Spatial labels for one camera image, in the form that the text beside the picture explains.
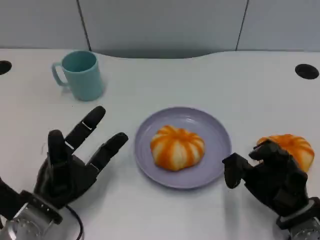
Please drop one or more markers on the lilac plate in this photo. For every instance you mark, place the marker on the lilac plate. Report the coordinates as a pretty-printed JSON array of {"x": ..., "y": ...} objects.
[{"x": 215, "y": 160}]

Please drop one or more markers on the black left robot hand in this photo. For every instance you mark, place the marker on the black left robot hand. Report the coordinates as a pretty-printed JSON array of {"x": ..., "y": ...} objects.
[{"x": 62, "y": 180}]

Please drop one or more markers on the pale green mug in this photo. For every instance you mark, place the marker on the pale green mug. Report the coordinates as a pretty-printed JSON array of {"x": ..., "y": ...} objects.
[{"x": 83, "y": 80}]

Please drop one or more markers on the black table grommet hole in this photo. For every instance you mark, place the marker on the black table grommet hole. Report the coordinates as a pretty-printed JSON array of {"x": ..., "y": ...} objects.
[
  {"x": 4, "y": 67},
  {"x": 307, "y": 71}
]

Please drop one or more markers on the orange and white bread roll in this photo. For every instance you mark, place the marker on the orange and white bread roll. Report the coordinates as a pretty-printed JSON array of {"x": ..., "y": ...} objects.
[
  {"x": 177, "y": 150},
  {"x": 300, "y": 150}
]

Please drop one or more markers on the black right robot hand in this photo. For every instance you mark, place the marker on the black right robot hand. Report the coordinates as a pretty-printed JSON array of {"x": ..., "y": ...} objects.
[{"x": 277, "y": 182}]

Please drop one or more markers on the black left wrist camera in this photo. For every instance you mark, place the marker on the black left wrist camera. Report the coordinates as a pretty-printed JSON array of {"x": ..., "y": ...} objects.
[{"x": 8, "y": 200}]

